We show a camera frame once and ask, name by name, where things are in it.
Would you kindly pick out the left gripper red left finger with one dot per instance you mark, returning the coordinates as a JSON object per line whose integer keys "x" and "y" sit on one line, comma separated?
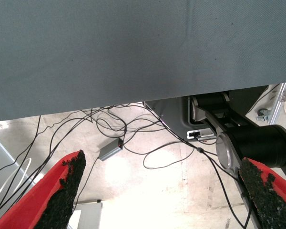
{"x": 38, "y": 202}

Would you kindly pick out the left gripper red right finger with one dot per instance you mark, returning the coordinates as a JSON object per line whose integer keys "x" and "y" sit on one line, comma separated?
{"x": 271, "y": 198}

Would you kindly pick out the white floor box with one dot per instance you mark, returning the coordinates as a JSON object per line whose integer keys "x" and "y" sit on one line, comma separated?
{"x": 88, "y": 214}

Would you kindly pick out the black cylindrical housing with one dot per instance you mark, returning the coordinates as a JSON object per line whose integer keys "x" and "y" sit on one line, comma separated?
{"x": 257, "y": 145}

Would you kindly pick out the grey caster wheel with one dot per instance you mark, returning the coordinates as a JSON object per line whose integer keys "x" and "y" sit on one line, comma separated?
{"x": 263, "y": 115}

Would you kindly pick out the grey power strip red light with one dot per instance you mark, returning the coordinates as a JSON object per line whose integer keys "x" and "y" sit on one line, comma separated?
{"x": 109, "y": 150}

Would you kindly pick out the aluminium profile leg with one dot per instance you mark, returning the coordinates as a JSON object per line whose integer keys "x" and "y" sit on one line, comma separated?
{"x": 279, "y": 102}

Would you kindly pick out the dark grey table cloth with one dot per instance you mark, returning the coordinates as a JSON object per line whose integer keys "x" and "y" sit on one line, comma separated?
{"x": 133, "y": 47}

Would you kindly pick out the black metal frame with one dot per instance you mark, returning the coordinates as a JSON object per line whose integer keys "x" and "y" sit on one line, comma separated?
{"x": 171, "y": 114}

